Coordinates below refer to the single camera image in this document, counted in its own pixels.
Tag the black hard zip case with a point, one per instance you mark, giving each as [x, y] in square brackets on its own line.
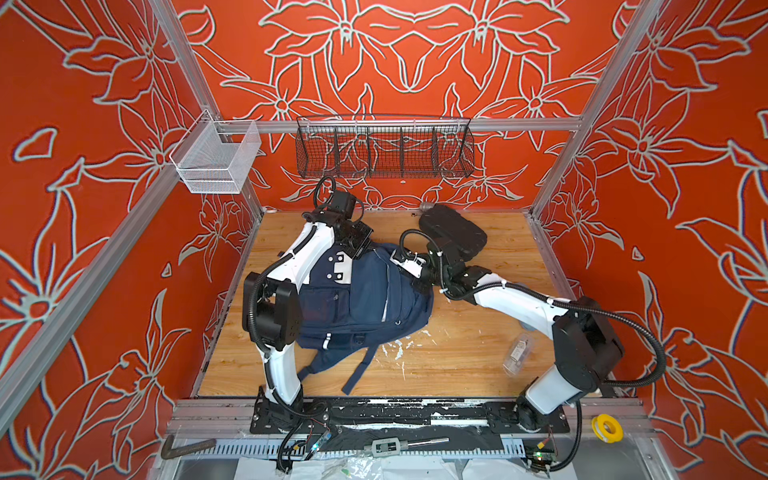
[442, 222]

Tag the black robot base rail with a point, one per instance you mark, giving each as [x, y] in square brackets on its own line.
[497, 415]

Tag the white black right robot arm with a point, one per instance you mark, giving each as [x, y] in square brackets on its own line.
[585, 344]

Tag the grey blue glasses case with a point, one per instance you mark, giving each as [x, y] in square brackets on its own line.
[527, 326]

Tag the black wire wall basket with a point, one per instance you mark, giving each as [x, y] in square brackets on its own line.
[384, 146]

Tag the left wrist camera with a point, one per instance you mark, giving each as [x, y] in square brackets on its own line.
[342, 203]

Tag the navy blue student backpack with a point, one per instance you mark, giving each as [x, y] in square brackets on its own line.
[353, 304]

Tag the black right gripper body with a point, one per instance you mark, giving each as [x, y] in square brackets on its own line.
[436, 277]

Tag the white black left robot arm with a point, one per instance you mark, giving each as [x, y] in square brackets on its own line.
[272, 314]

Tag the yellow tape roll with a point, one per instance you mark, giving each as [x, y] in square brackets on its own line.
[607, 428]

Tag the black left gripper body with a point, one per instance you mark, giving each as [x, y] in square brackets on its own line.
[356, 238]

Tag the brown bent metal bar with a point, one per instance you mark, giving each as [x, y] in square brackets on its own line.
[170, 451]

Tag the white wire mesh basket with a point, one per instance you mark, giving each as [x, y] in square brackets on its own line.
[216, 157]

